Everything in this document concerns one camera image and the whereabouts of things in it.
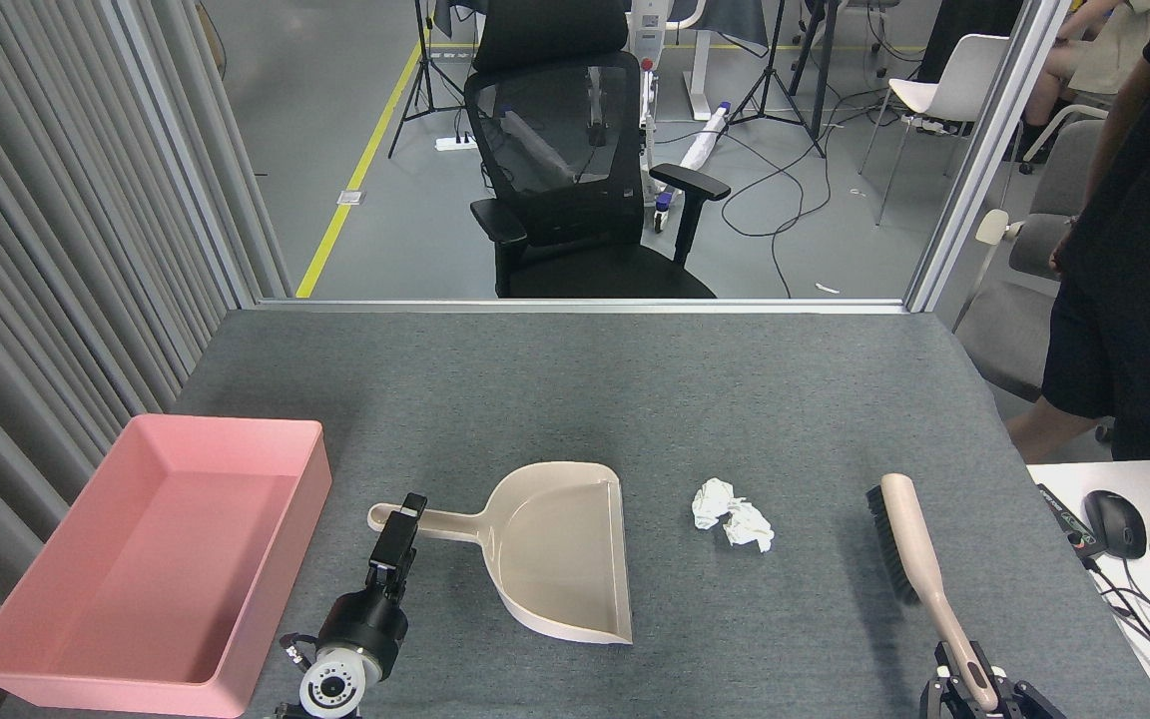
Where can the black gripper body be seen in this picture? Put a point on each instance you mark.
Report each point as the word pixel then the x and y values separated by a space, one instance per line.
pixel 365 624

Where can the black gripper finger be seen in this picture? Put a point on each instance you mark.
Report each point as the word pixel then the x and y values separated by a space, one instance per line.
pixel 1029 704
pixel 939 699
pixel 395 544

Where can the beige brush with black bristles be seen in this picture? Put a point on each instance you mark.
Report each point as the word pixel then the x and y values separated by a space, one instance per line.
pixel 914 544

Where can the beige plastic dustpan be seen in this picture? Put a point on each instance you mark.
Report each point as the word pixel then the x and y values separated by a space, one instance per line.
pixel 555 559

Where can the pink plastic bin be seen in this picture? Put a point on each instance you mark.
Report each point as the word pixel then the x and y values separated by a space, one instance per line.
pixel 136 589

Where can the black labelled device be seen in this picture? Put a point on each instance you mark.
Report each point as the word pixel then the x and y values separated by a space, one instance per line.
pixel 1064 514

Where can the black computer mouse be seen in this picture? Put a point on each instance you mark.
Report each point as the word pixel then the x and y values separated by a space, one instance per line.
pixel 1114 524

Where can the metal floor outlet plate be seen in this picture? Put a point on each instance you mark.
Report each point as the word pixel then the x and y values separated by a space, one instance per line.
pixel 349 197

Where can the grey upholstered chair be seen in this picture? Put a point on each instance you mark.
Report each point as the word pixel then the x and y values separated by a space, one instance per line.
pixel 1014 330

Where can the black mesh office chair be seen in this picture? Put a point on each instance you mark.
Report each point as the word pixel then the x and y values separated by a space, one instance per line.
pixel 575 200

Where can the white power strip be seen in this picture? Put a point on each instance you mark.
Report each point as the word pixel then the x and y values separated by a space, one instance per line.
pixel 455 143

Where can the grey ribbed curtain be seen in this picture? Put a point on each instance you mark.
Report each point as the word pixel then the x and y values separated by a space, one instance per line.
pixel 36 250

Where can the black tripod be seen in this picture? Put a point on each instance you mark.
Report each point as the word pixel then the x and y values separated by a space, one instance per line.
pixel 765 80
pixel 425 70

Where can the white stand on wheels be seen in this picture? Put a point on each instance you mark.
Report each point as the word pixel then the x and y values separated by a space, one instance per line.
pixel 647 40

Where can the white plastic chair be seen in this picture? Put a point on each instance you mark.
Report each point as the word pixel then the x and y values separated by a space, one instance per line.
pixel 964 70

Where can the seated person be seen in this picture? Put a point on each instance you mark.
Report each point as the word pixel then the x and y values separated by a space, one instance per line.
pixel 1104 60

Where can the beige frame chair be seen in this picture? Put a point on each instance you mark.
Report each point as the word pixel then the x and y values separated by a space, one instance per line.
pixel 1054 125

